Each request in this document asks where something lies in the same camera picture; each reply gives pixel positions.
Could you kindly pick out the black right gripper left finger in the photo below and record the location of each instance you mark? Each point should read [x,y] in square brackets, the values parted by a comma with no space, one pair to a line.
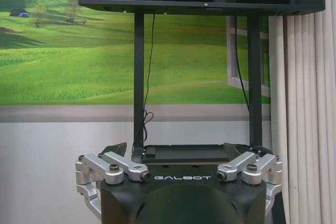
[105,165]

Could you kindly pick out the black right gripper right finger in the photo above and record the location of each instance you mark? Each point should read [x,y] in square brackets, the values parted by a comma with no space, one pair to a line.
[252,165]

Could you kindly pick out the black television stand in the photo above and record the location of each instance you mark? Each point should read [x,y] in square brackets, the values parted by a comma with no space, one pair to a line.
[183,153]

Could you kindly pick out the white pleated curtain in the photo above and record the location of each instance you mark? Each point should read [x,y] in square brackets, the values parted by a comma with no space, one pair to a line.
[304,113]

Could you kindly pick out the green meadow wall mural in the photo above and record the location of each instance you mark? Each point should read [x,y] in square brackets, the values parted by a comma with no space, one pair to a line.
[71,45]

